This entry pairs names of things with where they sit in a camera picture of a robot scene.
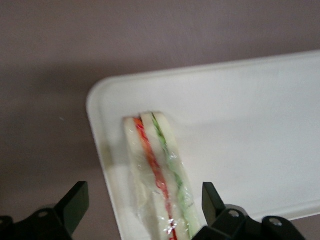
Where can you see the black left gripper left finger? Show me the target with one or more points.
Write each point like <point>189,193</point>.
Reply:
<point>62,215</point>

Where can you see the triangle sandwich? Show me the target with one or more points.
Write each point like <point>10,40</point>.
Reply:
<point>162,175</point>

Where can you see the cream plastic tray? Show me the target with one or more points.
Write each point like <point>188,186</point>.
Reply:
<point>237,125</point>

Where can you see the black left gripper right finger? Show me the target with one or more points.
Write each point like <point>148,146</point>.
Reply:
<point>225,217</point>

